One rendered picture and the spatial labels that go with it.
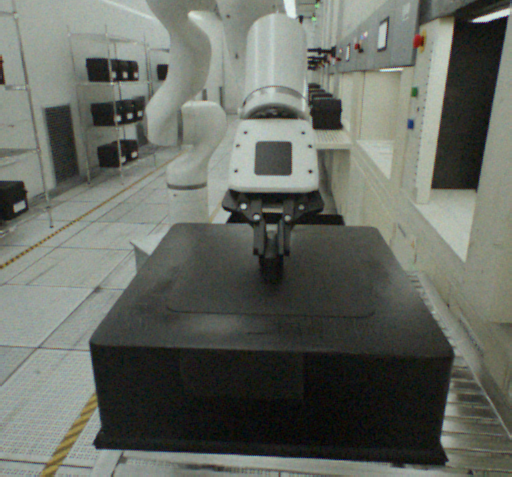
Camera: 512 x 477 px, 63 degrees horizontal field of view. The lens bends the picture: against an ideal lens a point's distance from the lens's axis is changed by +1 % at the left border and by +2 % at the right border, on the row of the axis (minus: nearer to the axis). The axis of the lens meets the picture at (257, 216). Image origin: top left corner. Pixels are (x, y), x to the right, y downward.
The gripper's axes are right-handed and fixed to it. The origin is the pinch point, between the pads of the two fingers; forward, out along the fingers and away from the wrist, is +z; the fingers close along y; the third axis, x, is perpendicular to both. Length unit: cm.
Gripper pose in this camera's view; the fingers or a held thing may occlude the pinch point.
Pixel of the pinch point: (271, 243)
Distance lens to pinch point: 45.3
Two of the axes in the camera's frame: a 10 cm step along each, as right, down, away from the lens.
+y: 10.0, 0.2, -0.5
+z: -0.4, 9.0, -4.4
